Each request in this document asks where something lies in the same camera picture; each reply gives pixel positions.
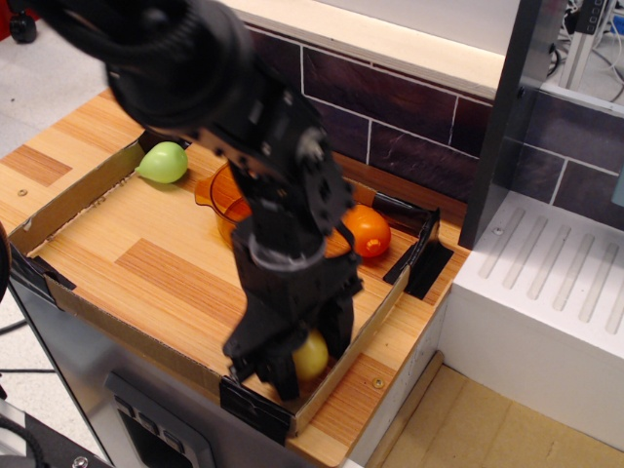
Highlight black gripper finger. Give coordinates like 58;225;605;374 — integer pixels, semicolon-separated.
255;336;301;401
317;296;354;360

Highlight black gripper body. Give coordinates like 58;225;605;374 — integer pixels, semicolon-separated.
223;217;362;384

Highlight yellow plastic potato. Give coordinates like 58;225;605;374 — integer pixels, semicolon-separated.
292;330;329;382

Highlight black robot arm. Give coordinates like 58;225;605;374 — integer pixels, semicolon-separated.
29;1;362;401

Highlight cardboard fence with black tape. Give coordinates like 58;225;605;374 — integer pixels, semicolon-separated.
1;130;467;465

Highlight orange transparent plastic pot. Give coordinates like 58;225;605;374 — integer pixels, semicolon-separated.
194;164;252;248

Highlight orange plastic carrot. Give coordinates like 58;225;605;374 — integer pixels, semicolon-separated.
342;204;392;258

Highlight toy oven front panel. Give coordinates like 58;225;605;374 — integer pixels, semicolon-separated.
105;373;215;467

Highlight green plastic pear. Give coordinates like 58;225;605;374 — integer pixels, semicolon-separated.
136;141;188;183

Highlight white sink drainboard unit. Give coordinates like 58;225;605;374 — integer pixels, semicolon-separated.
439;192;623;449

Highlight light wooden upper shelf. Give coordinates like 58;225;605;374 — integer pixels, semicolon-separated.
225;1;505;100

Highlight dark grey vertical post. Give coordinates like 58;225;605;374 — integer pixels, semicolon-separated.
459;0;566;250

